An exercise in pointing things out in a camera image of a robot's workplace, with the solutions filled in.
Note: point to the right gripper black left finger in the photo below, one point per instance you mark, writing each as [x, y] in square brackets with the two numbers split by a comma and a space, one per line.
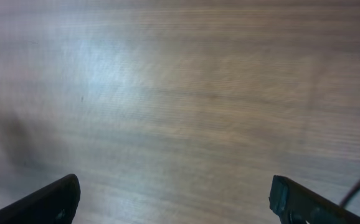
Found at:
[54, 203]

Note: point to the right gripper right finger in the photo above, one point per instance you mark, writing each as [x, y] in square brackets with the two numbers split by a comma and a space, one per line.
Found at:
[294, 203]

